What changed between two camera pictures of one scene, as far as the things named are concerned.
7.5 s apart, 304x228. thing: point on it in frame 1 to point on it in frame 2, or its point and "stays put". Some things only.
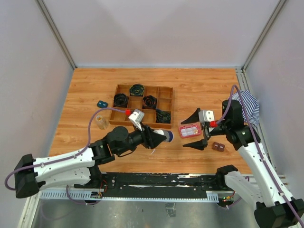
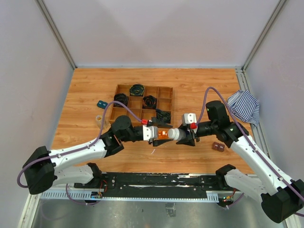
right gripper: x=201 y=144 to x=188 y=141
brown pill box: x=218 y=147 stays put
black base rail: x=151 y=185 stays put
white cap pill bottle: x=168 y=134 to x=176 y=134
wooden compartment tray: x=156 y=101 stays put
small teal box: x=102 y=104 stays put
